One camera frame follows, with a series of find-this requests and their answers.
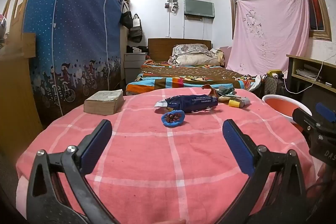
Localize wall socket with chargers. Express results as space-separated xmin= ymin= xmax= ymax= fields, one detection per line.
xmin=164 ymin=0 xmax=179 ymax=14

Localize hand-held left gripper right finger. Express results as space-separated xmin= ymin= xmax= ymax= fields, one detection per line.
xmin=217 ymin=119 xmax=308 ymax=224

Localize wooden bunk bed frame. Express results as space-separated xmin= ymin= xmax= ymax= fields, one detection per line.
xmin=0 ymin=0 xmax=44 ymax=135

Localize wooden bed headboard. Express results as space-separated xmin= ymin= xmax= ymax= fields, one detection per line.
xmin=148 ymin=38 xmax=212 ymax=62

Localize stack of papers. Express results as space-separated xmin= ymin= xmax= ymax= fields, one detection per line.
xmin=295 ymin=68 xmax=322 ymax=80

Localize white nightstand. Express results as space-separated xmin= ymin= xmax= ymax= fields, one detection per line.
xmin=124 ymin=52 xmax=147 ymax=84

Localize television with green cover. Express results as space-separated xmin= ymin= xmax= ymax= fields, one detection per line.
xmin=183 ymin=0 xmax=215 ymax=22

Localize black bag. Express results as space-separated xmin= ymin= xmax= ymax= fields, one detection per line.
xmin=277 ymin=77 xmax=288 ymax=96

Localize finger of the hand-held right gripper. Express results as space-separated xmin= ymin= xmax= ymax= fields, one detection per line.
xmin=292 ymin=107 xmax=317 ymax=133
xmin=315 ymin=102 xmax=336 ymax=126

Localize torn brown paper wrapper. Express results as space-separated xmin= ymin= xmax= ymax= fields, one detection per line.
xmin=202 ymin=84 xmax=219 ymax=98

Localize cream pillow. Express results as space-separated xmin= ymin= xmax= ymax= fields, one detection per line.
xmin=175 ymin=54 xmax=219 ymax=66

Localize floral pillow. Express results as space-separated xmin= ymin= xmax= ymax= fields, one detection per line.
xmin=172 ymin=44 xmax=210 ymax=59

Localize yellow power strip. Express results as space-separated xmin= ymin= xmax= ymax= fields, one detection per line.
xmin=267 ymin=70 xmax=284 ymax=79

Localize white cable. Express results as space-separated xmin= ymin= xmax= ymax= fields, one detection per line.
xmin=285 ymin=55 xmax=336 ymax=94

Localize green white carton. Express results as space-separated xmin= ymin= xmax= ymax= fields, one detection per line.
xmin=217 ymin=85 xmax=242 ymax=103

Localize pink hanging sheet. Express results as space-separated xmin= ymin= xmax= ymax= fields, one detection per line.
xmin=226 ymin=0 xmax=311 ymax=77

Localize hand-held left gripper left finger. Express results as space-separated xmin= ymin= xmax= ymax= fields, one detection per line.
xmin=26 ymin=119 xmax=121 ymax=224

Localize bed with colourful blanket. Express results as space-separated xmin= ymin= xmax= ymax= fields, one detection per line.
xmin=126 ymin=60 xmax=263 ymax=96

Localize black handbag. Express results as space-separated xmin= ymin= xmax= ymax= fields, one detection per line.
xmin=120 ymin=2 xmax=133 ymax=29

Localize brown patterned bag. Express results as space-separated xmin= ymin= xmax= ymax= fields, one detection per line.
xmin=262 ymin=74 xmax=279 ymax=98

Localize blue dotted fabric wardrobe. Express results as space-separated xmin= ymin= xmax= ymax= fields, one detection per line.
xmin=22 ymin=0 xmax=124 ymax=119

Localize blue paper cup with shells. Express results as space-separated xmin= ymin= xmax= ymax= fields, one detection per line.
xmin=161 ymin=110 xmax=186 ymax=128

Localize orange bucket with white rim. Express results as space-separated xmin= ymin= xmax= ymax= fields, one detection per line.
xmin=262 ymin=94 xmax=313 ymax=125

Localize black cloth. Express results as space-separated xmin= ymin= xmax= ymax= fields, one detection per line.
xmin=126 ymin=44 xmax=149 ymax=54

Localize wooden desk with shelf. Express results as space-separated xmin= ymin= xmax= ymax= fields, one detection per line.
xmin=286 ymin=54 xmax=336 ymax=114

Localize dark blue snack bag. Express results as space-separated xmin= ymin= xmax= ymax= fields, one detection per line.
xmin=154 ymin=94 xmax=219 ymax=114

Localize black hanging bags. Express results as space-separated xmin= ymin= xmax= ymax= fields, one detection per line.
xmin=129 ymin=13 xmax=143 ymax=43

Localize yellow folded quilt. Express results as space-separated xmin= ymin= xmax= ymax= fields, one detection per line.
xmin=209 ymin=48 xmax=226 ymax=67

